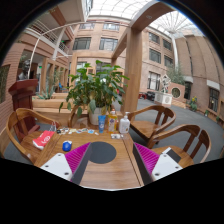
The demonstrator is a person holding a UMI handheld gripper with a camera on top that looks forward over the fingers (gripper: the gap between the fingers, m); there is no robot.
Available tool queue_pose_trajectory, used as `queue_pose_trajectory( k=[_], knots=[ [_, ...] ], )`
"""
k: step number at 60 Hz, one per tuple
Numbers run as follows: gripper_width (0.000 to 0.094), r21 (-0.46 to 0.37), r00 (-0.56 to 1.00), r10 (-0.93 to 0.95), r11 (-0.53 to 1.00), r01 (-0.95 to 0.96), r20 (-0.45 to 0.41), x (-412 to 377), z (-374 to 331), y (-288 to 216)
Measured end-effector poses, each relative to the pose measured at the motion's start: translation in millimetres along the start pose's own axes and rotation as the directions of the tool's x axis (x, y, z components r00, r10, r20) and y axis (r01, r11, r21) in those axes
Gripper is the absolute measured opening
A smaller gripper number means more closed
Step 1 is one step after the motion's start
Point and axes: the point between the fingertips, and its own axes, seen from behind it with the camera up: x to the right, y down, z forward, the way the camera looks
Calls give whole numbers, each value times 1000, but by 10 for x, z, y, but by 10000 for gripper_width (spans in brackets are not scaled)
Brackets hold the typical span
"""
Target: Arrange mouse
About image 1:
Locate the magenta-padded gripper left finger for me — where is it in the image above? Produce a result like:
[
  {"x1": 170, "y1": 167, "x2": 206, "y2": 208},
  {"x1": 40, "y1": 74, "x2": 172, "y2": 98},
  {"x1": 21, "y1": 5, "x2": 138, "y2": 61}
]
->
[{"x1": 41, "y1": 143, "x2": 92, "y2": 185}]

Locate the wooden chair far left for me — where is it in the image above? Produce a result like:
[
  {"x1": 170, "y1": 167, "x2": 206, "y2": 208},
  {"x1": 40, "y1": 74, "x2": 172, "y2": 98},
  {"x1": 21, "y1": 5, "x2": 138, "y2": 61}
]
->
[{"x1": 6, "y1": 108, "x2": 61, "y2": 164}]

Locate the wooden chair behind table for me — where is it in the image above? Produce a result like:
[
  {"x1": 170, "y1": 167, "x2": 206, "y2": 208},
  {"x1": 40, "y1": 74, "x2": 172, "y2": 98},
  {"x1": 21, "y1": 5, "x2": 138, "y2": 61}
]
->
[{"x1": 67, "y1": 106, "x2": 89, "y2": 128}]

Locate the yellow liquid bottle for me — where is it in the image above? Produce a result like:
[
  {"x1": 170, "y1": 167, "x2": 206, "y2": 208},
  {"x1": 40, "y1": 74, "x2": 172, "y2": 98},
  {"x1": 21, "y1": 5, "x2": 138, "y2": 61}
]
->
[{"x1": 108, "y1": 110, "x2": 118, "y2": 133}]

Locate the red tissue packet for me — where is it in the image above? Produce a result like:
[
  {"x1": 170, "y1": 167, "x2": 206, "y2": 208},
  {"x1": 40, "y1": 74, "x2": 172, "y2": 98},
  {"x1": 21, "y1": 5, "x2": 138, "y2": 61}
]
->
[{"x1": 33, "y1": 130, "x2": 54, "y2": 150}]

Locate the dark red wooden podium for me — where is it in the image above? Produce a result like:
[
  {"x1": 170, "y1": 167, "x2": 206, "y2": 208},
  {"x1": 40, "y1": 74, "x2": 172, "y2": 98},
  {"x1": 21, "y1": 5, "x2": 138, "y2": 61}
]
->
[{"x1": 8, "y1": 79, "x2": 38, "y2": 111}]

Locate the blue tube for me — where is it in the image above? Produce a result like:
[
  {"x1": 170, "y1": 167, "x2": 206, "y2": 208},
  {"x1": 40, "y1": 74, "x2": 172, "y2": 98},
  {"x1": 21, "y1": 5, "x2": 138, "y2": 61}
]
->
[{"x1": 98, "y1": 115, "x2": 106, "y2": 133}]

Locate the wooden armchair right rear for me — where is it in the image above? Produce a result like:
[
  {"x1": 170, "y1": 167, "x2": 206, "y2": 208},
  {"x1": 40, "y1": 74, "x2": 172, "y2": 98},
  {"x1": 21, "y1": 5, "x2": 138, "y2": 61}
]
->
[{"x1": 128, "y1": 105, "x2": 176, "y2": 143}]

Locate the wooden pergola pillar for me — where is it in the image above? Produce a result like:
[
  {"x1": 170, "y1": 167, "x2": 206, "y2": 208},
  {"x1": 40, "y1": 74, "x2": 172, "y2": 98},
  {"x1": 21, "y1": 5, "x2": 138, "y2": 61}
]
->
[{"x1": 111, "y1": 0, "x2": 173, "y2": 112}]

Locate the white statue on pedestal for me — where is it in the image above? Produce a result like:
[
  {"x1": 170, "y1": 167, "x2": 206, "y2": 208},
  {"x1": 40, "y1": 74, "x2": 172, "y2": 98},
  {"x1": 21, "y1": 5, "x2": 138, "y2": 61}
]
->
[{"x1": 154, "y1": 74, "x2": 172, "y2": 107}]

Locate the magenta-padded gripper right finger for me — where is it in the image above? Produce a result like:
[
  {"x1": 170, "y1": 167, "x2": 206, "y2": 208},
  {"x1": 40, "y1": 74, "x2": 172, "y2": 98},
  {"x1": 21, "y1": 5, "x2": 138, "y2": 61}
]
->
[{"x1": 133, "y1": 143, "x2": 182, "y2": 185}]

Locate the potted green plant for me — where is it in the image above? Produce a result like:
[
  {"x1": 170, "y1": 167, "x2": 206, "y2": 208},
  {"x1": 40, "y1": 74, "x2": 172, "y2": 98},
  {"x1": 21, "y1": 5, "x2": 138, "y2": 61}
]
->
[{"x1": 65, "y1": 63, "x2": 128, "y2": 117}]

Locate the white pump dispenser bottle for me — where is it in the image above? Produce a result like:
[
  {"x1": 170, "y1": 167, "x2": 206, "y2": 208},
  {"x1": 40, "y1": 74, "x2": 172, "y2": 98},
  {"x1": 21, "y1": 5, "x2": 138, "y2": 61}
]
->
[{"x1": 119, "y1": 112, "x2": 130, "y2": 134}]

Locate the small white earbuds case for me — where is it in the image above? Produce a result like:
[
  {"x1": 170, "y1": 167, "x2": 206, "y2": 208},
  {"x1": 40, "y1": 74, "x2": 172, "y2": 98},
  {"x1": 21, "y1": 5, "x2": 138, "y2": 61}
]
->
[{"x1": 111, "y1": 134, "x2": 121, "y2": 139}]

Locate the blue computer mouse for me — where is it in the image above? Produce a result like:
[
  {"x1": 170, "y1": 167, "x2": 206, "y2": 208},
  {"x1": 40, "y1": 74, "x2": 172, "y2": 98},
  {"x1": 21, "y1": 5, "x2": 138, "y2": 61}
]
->
[{"x1": 62, "y1": 141, "x2": 72, "y2": 152}]

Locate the round dark grey mouse pad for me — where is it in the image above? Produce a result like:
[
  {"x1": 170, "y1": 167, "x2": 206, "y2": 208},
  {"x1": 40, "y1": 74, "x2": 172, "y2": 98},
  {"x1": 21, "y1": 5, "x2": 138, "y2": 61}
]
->
[{"x1": 90, "y1": 142, "x2": 117, "y2": 164}]

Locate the wooden chair near right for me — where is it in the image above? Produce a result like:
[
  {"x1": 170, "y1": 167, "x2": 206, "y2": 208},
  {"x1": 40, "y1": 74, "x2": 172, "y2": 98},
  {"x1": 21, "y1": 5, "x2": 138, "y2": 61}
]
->
[{"x1": 148, "y1": 124, "x2": 211, "y2": 168}]

